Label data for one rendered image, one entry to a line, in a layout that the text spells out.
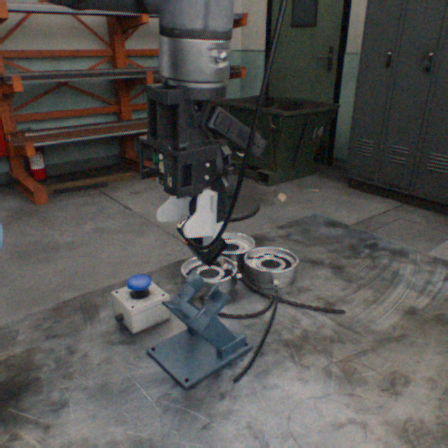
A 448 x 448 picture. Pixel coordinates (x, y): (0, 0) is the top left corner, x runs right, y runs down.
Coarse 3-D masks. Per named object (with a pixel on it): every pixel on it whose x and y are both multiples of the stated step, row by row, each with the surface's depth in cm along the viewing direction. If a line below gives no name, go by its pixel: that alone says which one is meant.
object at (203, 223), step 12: (204, 192) 50; (216, 192) 50; (204, 204) 51; (216, 204) 51; (192, 216) 50; (204, 216) 51; (216, 216) 52; (192, 228) 51; (204, 228) 52; (216, 228) 53; (204, 240) 55
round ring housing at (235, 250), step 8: (224, 232) 94; (232, 232) 94; (240, 240) 93; (248, 240) 92; (232, 248) 92; (240, 248) 89; (224, 256) 85; (232, 256) 85; (240, 256) 85; (240, 264) 86
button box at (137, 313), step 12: (156, 288) 72; (120, 300) 69; (132, 300) 69; (144, 300) 68; (156, 300) 68; (168, 300) 70; (120, 312) 70; (132, 312) 66; (144, 312) 68; (156, 312) 69; (168, 312) 71; (132, 324) 67; (144, 324) 68
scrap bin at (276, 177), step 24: (240, 120) 399; (264, 120) 372; (288, 120) 357; (312, 120) 378; (288, 144) 379; (312, 144) 402; (240, 168) 419; (264, 168) 401; (288, 168) 398; (312, 168) 422
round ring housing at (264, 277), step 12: (252, 252) 86; (264, 252) 87; (276, 252) 87; (288, 252) 85; (264, 264) 85; (276, 264) 85; (252, 276) 80; (264, 276) 79; (276, 276) 78; (288, 276) 79
